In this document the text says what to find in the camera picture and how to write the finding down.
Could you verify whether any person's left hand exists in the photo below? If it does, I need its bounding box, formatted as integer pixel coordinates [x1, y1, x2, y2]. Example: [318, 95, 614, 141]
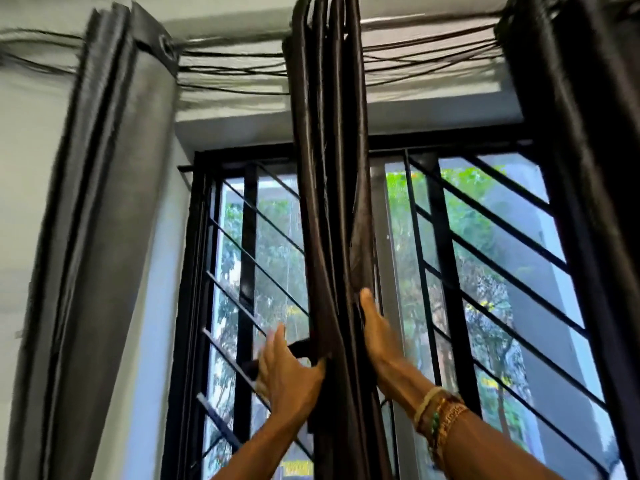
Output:
[255, 323, 327, 431]

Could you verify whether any green beaded bracelet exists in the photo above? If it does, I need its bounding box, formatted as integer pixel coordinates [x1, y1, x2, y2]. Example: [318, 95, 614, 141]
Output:
[422, 392, 463, 445]

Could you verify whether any orange woven patterned bracelet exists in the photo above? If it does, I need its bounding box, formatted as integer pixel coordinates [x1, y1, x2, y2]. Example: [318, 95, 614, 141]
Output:
[435, 402, 471, 465]

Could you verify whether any bundle of grey cables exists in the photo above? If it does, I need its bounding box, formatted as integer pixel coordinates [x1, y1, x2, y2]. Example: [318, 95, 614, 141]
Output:
[0, 22, 506, 95]

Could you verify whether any person's right hand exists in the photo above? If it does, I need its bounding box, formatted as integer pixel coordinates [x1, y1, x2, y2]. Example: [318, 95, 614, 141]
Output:
[359, 287, 432, 413]

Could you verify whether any grey curtain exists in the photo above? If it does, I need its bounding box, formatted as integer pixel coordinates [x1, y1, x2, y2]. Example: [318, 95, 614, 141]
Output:
[5, 2, 181, 480]

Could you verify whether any dark curtain tie strap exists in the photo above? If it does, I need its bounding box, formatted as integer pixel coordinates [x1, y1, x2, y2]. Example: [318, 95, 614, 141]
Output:
[239, 338, 315, 383]

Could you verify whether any dark brown curtain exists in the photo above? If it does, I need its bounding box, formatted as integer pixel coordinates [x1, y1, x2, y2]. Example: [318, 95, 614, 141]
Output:
[493, 0, 640, 480]
[281, 0, 396, 480]

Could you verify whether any grey outdoor building wall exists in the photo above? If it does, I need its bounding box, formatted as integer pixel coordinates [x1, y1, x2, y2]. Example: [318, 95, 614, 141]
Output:
[479, 154, 626, 480]

